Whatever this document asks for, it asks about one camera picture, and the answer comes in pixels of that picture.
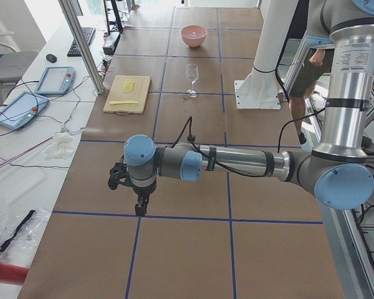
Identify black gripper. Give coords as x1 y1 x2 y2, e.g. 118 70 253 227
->
108 157 149 216

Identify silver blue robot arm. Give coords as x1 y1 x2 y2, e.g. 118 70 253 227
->
108 1 374 216

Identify clear wine glass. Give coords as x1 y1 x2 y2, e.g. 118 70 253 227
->
185 64 199 98

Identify white cloth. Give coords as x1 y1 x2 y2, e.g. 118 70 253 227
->
43 133 75 159

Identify yellow plastic knife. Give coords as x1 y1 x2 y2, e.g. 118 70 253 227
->
109 100 139 105

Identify wooden cutting board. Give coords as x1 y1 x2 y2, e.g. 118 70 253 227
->
103 75 151 114

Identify lemon slice stack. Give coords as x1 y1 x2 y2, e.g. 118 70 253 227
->
123 78 135 93

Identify blue teach pendant near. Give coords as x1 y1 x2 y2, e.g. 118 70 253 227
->
0 92 49 130

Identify blue teach pendant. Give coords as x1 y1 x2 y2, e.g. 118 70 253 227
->
35 66 75 97
0 92 49 130

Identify blue teach pendant far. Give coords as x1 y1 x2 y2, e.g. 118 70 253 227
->
35 66 75 97

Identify red cylinder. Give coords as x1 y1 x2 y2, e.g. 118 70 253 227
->
0 262 29 285

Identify black computer mouse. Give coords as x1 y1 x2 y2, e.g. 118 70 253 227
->
46 54 57 63

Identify pink bowl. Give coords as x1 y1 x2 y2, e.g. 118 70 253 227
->
181 25 207 48

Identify black keyboard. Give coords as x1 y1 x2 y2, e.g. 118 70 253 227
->
67 26 97 57

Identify grey office chair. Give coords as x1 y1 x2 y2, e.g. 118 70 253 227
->
0 31 39 105

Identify person in green shorts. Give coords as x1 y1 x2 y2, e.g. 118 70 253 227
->
289 49 334 145

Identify black strap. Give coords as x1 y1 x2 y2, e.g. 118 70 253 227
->
0 209 37 259

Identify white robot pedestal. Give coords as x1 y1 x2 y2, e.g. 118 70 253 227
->
234 0 298 110

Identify aluminium frame post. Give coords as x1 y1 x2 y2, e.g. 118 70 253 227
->
58 0 105 95

